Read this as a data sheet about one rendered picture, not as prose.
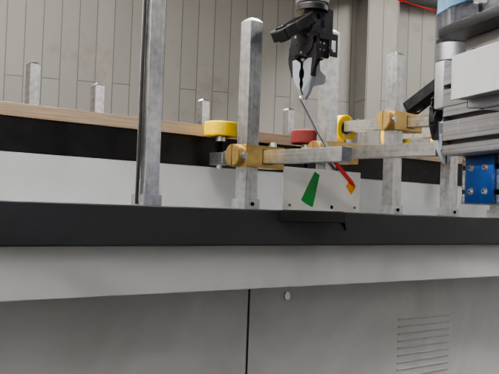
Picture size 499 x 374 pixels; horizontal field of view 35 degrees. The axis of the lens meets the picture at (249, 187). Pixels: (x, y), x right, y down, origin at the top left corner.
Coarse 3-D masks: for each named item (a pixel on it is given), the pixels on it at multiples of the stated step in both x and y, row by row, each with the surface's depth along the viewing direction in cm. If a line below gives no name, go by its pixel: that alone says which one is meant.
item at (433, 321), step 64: (0, 128) 159; (64, 128) 168; (0, 192) 159; (64, 192) 168; (128, 192) 178; (192, 192) 190; (0, 320) 159; (64, 320) 168; (128, 320) 179; (192, 320) 190; (256, 320) 203; (320, 320) 218; (384, 320) 236; (448, 320) 257
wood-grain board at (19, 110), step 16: (0, 112) 158; (16, 112) 160; (32, 112) 162; (48, 112) 165; (64, 112) 167; (80, 112) 170; (96, 112) 172; (128, 128) 178; (176, 128) 186; (192, 128) 189; (288, 144) 209; (432, 160) 250
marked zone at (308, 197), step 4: (316, 176) 186; (312, 180) 185; (316, 180) 186; (308, 184) 184; (312, 184) 185; (316, 184) 186; (308, 188) 184; (312, 188) 185; (316, 188) 186; (304, 192) 183; (308, 192) 184; (312, 192) 185; (304, 196) 183; (308, 196) 184; (312, 196) 185; (304, 200) 183; (308, 200) 184; (312, 200) 185; (308, 204) 184; (312, 204) 185
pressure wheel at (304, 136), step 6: (294, 132) 200; (300, 132) 199; (306, 132) 198; (312, 132) 199; (294, 138) 200; (300, 138) 199; (306, 138) 198; (312, 138) 199; (294, 144) 204; (300, 144) 204; (306, 144) 201
